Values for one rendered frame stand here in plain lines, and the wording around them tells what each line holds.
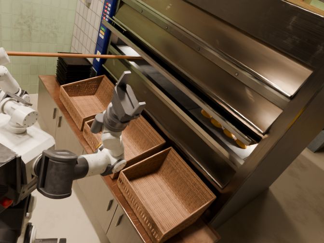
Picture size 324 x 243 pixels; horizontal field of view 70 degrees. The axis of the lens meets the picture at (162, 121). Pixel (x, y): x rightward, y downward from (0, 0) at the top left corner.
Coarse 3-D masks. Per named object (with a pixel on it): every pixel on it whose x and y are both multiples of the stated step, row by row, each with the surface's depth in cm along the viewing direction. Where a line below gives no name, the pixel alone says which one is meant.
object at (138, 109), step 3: (141, 102) 64; (144, 102) 65; (138, 105) 64; (141, 105) 64; (144, 105) 65; (135, 108) 65; (138, 108) 65; (141, 108) 66; (132, 111) 67; (135, 111) 66; (138, 111) 67; (141, 111) 68; (132, 114) 67; (135, 114) 68; (138, 114) 68; (135, 117) 68
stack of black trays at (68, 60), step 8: (64, 64) 245; (72, 64) 241; (80, 64) 247; (88, 64) 256; (64, 72) 246; (72, 72) 247; (80, 72) 253; (88, 72) 259; (64, 80) 251; (72, 80) 253; (80, 80) 258
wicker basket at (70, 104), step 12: (72, 84) 242; (84, 84) 251; (96, 84) 261; (108, 84) 253; (60, 96) 240; (72, 96) 251; (84, 96) 260; (96, 96) 266; (108, 96) 252; (72, 108) 221; (84, 108) 242; (96, 108) 249; (84, 120) 227
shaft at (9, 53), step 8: (48, 56) 181; (56, 56) 184; (64, 56) 188; (72, 56) 193; (80, 56) 197; (88, 56) 202; (96, 56) 207; (104, 56) 212; (112, 56) 218; (120, 56) 223; (128, 56) 230; (136, 56) 237
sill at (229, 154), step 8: (112, 48) 245; (128, 64) 228; (136, 72) 221; (144, 72) 219; (144, 80) 214; (152, 80) 212; (160, 88) 203; (168, 96) 196; (176, 104) 190; (184, 112) 184; (192, 120) 179; (200, 128) 175; (208, 136) 170; (216, 136) 171; (216, 144) 166; (224, 144) 167; (224, 152) 162; (232, 152) 162; (232, 160) 158; (240, 160) 158
